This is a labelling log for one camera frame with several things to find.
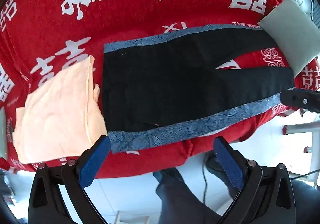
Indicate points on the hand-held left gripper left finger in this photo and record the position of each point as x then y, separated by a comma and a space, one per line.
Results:
93, 161

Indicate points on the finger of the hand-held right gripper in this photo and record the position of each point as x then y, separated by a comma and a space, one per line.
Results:
297, 98

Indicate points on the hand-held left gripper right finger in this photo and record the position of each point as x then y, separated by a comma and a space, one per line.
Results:
228, 161

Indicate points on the black pants with blue trim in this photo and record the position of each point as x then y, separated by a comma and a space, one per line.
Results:
162, 89

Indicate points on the black shoe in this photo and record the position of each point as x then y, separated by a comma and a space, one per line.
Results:
213, 162

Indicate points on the white metal rack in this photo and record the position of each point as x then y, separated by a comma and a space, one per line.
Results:
313, 139

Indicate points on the person's leg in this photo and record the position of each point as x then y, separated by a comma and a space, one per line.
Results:
306, 201
180, 196

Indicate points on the folded peach towel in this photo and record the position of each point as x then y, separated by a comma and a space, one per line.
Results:
55, 114

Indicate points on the pale green pillow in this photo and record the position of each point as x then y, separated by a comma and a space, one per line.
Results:
290, 34

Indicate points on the red printed blanket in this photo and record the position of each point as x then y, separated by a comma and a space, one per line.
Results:
150, 14

